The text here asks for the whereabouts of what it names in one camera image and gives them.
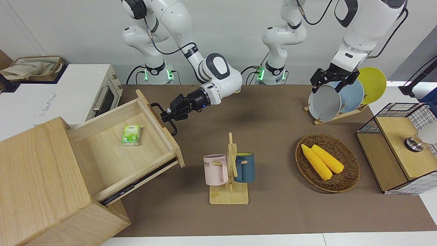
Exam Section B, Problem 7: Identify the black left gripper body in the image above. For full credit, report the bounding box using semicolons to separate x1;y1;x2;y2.
310;68;360;86

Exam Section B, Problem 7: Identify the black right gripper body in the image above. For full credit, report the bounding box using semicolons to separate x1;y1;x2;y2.
168;90;210;121

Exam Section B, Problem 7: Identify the black metal drawer handle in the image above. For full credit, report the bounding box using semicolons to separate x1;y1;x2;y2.
151;102;178;136

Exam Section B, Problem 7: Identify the wooden drawer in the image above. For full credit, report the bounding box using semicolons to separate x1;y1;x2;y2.
67;90;185;205

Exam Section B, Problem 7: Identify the light blue plate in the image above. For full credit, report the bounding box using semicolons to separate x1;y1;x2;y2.
333;79;365;113

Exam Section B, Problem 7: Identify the grey plate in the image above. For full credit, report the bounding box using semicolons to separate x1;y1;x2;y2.
308;84;342;122

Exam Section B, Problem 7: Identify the wooden plate rack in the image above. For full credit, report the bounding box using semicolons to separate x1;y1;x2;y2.
304;102;368;126

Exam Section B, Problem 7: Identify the yellow plate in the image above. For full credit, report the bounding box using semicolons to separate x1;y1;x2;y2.
357;67;387;105

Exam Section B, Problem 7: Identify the green tissue pack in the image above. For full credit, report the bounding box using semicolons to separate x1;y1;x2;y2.
121;125;141;147

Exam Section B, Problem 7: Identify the pink mug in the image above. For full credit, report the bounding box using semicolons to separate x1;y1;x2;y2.
203;154;228;186

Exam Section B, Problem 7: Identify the yellow corn cob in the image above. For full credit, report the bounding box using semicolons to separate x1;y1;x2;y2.
311;145;344;174
301;144;333;181

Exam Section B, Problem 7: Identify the dark blue mug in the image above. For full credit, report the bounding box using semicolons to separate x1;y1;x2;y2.
234;153;255;183

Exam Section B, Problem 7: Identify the white toaster oven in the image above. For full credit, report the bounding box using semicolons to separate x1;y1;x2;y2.
0;64;123;141

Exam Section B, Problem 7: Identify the blue fabric item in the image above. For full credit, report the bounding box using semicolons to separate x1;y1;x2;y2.
422;88;437;113

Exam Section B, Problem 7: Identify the clear glass cup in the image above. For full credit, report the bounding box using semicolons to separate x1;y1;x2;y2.
405;126;437;152

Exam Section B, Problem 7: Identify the brown wicker basket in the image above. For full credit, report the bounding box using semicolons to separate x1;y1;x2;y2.
295;133;361;193

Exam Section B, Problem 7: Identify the wooden mug rack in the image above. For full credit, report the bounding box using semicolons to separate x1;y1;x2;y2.
209;133;250;205

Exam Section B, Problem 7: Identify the light wooden cabinet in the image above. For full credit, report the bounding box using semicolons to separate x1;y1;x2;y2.
0;116;131;246

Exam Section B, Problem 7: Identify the basket with beige cloth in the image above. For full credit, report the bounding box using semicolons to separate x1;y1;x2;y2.
0;56;65;82

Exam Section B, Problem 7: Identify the black camera stand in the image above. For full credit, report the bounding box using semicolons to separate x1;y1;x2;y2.
399;56;437;96

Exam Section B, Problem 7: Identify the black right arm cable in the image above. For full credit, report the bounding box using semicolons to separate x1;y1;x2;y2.
142;15;198;56

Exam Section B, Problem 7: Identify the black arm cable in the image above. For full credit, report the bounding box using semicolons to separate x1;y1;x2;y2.
296;0;409;59
142;15;198;56

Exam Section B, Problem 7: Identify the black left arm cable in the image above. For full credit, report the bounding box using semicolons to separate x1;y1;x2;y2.
296;0;409;59

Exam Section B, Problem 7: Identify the black wire wooden shelf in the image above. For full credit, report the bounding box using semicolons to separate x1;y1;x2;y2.
356;102;437;195

